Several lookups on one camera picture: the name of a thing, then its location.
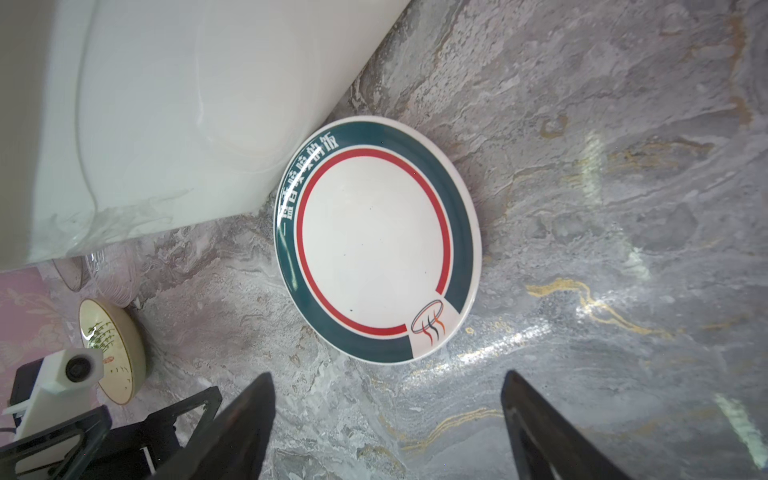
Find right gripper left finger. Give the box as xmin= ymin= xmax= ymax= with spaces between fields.
xmin=153 ymin=372 xmax=276 ymax=479

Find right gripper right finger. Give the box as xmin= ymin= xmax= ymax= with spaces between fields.
xmin=501 ymin=370 xmax=630 ymax=480

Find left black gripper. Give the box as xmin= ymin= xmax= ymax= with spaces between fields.
xmin=0 ymin=359 xmax=224 ymax=480

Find cream plate with grass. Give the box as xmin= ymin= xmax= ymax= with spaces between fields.
xmin=79 ymin=298 xmax=147 ymax=405

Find green red rim plate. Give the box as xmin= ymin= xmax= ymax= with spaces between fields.
xmin=274 ymin=116 xmax=482 ymax=365

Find white plastic bin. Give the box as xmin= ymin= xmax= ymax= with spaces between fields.
xmin=1 ymin=1 xmax=406 ymax=270

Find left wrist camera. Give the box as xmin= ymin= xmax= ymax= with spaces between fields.
xmin=3 ymin=348 xmax=104 ymax=479

